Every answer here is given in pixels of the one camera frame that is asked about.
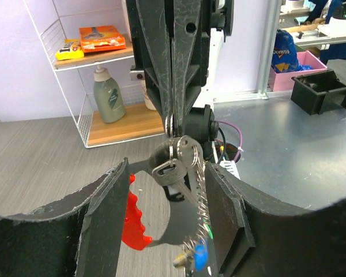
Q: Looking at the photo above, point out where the white cable duct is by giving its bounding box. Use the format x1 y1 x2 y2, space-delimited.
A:
219 160 240 179

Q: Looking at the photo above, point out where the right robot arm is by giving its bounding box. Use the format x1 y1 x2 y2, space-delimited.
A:
126 0 234 160

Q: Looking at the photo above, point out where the black plastic bin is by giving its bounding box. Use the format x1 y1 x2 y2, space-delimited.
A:
291 69 346 115

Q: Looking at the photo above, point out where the grey green bottle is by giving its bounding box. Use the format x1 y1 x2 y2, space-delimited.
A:
93 66 126 123

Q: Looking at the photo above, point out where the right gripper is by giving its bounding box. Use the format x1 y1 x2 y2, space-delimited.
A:
126 1 235 136

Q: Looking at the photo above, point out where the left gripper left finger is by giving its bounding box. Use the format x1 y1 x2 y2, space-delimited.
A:
0 160 130 276

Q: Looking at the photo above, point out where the blue chips bag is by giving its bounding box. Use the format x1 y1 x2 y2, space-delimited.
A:
271 29 313 73

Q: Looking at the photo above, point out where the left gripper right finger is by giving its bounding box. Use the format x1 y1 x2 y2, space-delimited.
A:
205 163 346 276

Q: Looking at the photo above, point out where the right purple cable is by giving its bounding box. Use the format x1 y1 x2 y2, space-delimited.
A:
217 119 245 164

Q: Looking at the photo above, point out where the white bottle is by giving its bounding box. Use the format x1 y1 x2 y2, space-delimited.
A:
142 81 156 111

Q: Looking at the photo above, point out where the orange snack box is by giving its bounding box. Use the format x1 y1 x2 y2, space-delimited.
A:
79 25 126 53

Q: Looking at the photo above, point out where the yellow m&m box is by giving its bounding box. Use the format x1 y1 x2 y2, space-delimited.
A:
55 39 84 61

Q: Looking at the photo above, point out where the pink bin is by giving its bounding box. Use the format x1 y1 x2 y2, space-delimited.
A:
268 51 328 92

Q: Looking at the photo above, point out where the white wire shelf rack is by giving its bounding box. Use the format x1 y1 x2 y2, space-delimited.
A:
24 1 163 148

